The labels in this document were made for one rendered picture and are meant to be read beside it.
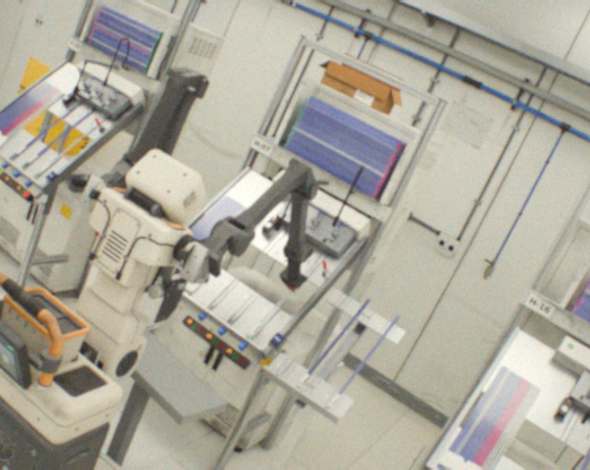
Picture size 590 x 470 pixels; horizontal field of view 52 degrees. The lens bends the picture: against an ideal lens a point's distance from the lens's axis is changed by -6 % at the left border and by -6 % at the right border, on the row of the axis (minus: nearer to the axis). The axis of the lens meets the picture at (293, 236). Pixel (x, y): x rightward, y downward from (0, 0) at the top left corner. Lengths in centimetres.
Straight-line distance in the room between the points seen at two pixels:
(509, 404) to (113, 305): 151
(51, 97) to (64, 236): 79
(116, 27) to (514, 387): 272
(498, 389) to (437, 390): 188
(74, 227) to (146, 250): 180
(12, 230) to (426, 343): 275
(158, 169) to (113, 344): 56
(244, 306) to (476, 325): 200
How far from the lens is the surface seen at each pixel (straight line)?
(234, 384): 305
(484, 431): 250
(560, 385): 267
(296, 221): 231
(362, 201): 282
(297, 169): 210
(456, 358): 434
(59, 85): 385
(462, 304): 426
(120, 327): 200
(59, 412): 170
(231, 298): 270
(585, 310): 263
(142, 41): 355
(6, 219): 407
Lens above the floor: 183
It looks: 15 degrees down
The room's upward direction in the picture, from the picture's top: 25 degrees clockwise
